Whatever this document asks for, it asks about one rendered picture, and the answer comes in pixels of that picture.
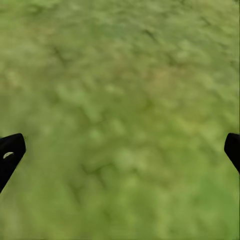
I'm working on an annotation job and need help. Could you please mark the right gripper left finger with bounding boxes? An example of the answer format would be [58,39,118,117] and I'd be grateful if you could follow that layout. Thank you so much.
[0,133,26,193]

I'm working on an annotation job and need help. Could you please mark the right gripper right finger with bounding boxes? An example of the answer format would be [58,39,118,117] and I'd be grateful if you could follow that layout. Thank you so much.
[224,132,240,173]

